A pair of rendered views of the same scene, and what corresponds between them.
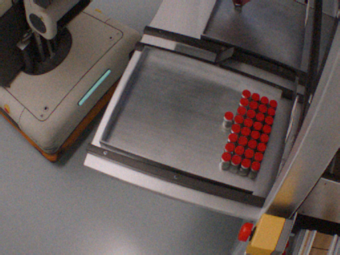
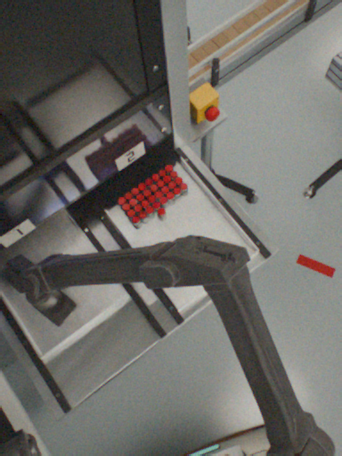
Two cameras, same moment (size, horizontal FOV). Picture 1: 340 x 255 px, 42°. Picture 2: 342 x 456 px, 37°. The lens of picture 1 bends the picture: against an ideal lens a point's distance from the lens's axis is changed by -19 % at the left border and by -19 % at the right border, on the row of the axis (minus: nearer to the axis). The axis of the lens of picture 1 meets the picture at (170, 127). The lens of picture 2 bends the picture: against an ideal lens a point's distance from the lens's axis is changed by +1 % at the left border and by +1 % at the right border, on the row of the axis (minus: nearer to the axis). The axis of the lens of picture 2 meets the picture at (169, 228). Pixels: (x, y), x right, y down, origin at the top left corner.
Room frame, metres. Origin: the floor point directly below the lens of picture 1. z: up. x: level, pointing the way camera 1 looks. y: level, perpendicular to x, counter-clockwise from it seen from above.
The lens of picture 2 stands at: (0.88, 0.23, 2.19)
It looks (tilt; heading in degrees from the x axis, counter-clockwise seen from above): 70 degrees down; 222
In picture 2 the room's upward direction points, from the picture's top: 10 degrees counter-clockwise
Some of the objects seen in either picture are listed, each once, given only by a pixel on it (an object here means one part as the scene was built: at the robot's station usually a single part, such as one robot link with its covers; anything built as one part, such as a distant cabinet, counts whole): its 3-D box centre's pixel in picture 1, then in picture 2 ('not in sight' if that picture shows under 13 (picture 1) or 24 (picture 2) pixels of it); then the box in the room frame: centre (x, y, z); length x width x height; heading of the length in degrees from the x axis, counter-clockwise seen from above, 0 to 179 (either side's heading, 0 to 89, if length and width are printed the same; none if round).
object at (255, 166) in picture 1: (263, 138); (146, 187); (0.48, -0.20, 0.90); 0.18 x 0.02 x 0.05; 159
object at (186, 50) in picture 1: (203, 49); (135, 279); (0.70, -0.08, 0.91); 0.14 x 0.03 x 0.06; 71
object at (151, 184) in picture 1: (234, 68); (120, 259); (0.68, -0.16, 0.87); 0.70 x 0.48 x 0.02; 160
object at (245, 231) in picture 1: (248, 232); (211, 112); (0.23, -0.15, 0.99); 0.04 x 0.04 x 0.04; 70
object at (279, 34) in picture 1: (272, 26); (50, 273); (0.81, -0.28, 0.90); 0.34 x 0.26 x 0.04; 70
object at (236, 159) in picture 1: (246, 131); (156, 199); (0.49, -0.16, 0.90); 0.18 x 0.02 x 0.05; 159
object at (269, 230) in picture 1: (268, 237); (200, 101); (0.22, -0.19, 0.99); 0.08 x 0.07 x 0.07; 70
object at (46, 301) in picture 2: not in sight; (39, 293); (0.87, -0.20, 1.09); 0.07 x 0.06 x 0.07; 83
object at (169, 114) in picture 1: (197, 117); (180, 231); (0.53, -0.06, 0.90); 0.34 x 0.26 x 0.04; 69
